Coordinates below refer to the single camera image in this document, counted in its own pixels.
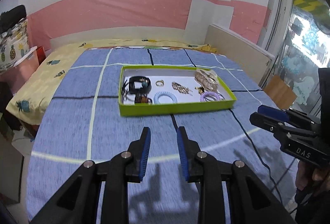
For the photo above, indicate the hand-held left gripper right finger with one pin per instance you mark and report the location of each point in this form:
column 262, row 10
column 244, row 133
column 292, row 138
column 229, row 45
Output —
column 183, row 159

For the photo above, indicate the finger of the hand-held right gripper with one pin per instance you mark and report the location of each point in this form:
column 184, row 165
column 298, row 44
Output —
column 270, row 110
column 263, row 120

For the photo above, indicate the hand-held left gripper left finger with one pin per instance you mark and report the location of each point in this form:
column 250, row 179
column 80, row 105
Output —
column 144, row 159

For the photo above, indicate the green jewelry tray box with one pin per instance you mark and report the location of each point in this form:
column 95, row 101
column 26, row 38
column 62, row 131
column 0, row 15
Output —
column 167, row 77

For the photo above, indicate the person's right hand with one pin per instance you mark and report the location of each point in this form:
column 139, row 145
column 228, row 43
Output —
column 305, row 175

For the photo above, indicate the brown wooden panel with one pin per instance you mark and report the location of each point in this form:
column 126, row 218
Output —
column 279, row 91

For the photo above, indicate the gold hair claw clip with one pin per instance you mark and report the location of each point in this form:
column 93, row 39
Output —
column 210, row 86

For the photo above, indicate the beige wooden board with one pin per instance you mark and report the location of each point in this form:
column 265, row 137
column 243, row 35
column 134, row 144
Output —
column 237, row 53

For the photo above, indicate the small gold hair clip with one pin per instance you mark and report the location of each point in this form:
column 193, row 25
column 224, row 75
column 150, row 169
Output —
column 199, row 89

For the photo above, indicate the clear hair claw clip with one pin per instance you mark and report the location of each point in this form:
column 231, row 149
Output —
column 206, row 74

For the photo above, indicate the blue plaid blanket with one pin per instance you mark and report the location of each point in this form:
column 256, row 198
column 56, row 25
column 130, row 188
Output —
column 77, row 110

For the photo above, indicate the glass door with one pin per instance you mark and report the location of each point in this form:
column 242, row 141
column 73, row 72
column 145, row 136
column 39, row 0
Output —
column 304, row 33

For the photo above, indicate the yellow pineapple bed sheet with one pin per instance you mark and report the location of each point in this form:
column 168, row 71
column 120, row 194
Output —
column 33, row 84

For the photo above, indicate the red box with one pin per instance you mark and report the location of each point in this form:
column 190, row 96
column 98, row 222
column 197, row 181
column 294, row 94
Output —
column 40, row 55

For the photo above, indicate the pink storage box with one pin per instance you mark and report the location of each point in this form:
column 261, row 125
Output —
column 25, row 69

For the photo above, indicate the pineapple print storage bag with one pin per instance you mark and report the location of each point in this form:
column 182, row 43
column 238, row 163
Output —
column 13, row 51

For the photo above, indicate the black cloth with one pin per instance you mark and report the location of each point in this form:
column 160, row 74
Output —
column 13, row 16

